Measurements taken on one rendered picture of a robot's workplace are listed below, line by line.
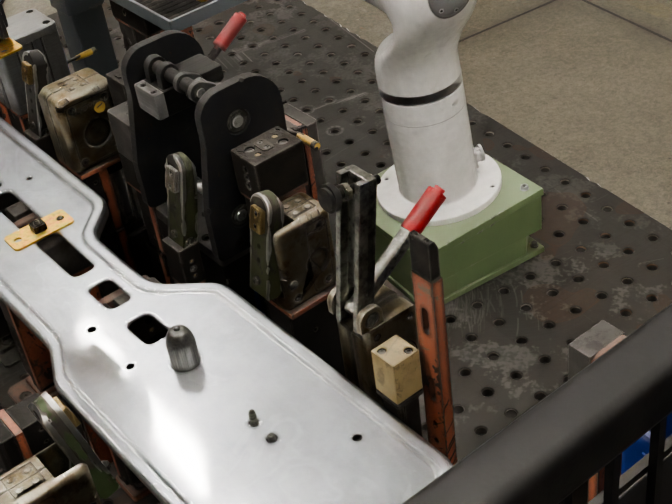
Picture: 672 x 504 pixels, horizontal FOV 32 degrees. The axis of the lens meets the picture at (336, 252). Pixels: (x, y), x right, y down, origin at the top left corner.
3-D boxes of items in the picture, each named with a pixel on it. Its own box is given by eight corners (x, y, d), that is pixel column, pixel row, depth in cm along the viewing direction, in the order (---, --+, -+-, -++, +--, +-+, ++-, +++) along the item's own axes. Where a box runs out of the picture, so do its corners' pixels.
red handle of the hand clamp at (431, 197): (331, 300, 119) (421, 175, 119) (342, 308, 120) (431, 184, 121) (358, 319, 116) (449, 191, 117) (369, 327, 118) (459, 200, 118)
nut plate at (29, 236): (16, 252, 143) (13, 244, 143) (3, 239, 146) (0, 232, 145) (75, 221, 147) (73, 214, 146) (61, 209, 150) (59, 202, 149)
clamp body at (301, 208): (275, 440, 155) (226, 216, 132) (342, 396, 160) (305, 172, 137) (318, 478, 149) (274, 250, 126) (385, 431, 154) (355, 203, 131)
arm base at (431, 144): (465, 137, 186) (449, 35, 175) (525, 193, 171) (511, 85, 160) (358, 182, 182) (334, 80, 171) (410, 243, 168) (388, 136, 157)
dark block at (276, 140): (282, 404, 160) (228, 148, 134) (321, 378, 163) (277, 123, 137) (304, 423, 156) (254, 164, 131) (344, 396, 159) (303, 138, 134)
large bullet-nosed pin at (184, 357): (168, 372, 126) (155, 327, 121) (192, 357, 127) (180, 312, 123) (184, 386, 123) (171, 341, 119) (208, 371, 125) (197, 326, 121)
